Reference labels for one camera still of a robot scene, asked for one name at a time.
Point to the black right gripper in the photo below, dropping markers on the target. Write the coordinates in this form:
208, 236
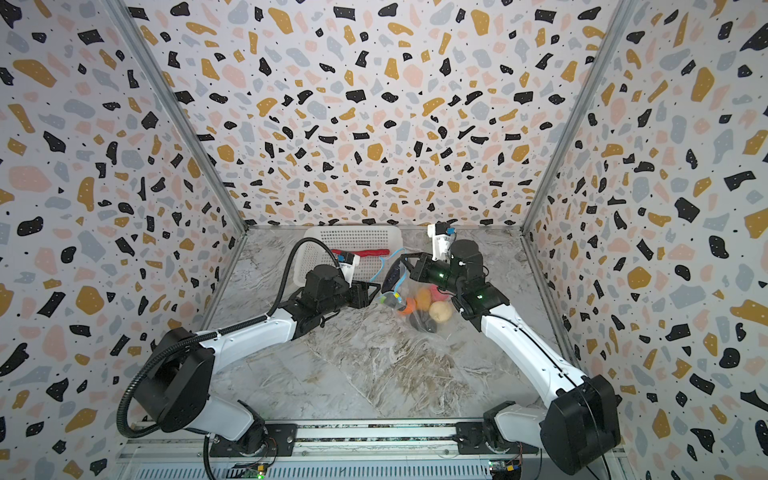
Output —
420, 264

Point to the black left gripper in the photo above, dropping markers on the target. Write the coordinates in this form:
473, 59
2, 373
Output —
359, 294

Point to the clear zip top bag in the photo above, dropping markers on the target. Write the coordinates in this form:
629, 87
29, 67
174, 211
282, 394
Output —
445, 331

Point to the white plastic basket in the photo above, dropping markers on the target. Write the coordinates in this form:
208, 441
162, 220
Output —
348, 238

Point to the orange toy fruit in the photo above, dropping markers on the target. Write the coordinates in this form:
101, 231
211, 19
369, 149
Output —
409, 307

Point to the pink toy fruit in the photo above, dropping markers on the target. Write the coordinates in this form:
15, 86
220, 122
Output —
439, 295

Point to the yellow toy lemon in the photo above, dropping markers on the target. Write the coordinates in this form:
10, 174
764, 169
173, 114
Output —
423, 299

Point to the red toy chili pepper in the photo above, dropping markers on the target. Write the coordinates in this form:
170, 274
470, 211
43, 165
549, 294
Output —
364, 253

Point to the dark avocado toy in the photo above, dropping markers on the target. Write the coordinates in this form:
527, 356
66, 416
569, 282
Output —
422, 322

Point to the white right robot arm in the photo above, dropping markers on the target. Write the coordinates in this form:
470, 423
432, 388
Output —
577, 422

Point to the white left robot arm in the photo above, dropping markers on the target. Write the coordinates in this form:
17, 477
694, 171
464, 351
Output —
171, 391

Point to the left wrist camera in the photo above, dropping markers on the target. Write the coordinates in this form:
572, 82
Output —
348, 262

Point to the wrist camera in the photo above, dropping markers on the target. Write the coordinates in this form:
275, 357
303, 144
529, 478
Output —
442, 235
348, 262

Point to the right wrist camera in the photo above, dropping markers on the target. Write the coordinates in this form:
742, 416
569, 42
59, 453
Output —
442, 235

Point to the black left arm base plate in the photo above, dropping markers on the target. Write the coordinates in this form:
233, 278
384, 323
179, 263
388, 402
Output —
274, 440

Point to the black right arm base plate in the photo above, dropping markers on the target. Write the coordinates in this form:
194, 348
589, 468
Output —
476, 438

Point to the aluminium front rail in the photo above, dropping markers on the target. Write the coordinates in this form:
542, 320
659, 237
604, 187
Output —
336, 449

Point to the aluminium right corner post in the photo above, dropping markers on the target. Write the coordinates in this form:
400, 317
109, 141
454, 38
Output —
616, 26

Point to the aluminium corner post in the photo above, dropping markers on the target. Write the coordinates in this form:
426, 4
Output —
616, 26
120, 16

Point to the aluminium left corner post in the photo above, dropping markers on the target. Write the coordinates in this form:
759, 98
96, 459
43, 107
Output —
120, 16

